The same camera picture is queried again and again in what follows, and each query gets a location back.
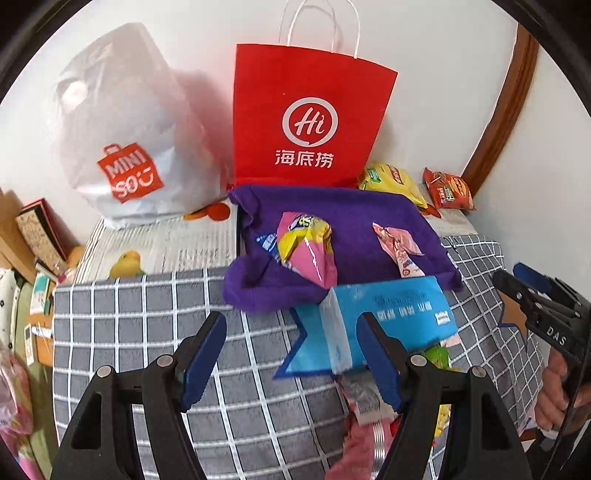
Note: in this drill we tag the patterned box with red edge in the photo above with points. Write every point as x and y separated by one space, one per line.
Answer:
39 226

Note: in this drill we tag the orange chips bag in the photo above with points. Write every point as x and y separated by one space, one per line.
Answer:
450 189

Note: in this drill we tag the person's right hand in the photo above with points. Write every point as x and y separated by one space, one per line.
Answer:
551 397

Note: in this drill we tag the pale pink snack packet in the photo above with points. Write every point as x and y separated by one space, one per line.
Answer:
364 397

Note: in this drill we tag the teal and white small box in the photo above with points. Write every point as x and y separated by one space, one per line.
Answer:
40 290

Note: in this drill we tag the pink plastic bag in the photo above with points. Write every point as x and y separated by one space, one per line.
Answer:
14 397

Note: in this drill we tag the white plastic bag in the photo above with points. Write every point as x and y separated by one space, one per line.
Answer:
129 129

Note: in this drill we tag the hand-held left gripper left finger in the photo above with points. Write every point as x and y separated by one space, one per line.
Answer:
203 364

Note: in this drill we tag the yellow chips bag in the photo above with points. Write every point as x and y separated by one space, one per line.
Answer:
392 182

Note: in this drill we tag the pink and yellow snack packet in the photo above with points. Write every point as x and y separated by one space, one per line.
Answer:
307 254

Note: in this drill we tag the brown wooden door frame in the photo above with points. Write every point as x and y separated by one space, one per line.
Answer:
508 101

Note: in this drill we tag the purple fabric tray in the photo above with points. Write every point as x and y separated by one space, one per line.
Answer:
351 217

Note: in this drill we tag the red paper bag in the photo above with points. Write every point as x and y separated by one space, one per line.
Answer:
314 92

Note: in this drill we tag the white floral cloth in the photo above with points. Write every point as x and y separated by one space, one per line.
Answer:
5 295

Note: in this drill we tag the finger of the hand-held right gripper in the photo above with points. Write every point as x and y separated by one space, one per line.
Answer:
515 295
531 277

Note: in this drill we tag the grey checked blanket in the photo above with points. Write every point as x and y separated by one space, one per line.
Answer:
258 415

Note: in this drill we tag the blue tissue pack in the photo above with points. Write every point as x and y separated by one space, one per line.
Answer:
392 314

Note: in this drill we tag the white printed sheet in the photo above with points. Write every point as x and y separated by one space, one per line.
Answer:
184 244

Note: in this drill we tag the brown cardboard box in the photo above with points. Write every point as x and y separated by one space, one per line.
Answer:
44 344

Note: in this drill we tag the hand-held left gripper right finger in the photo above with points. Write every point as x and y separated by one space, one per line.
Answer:
376 360

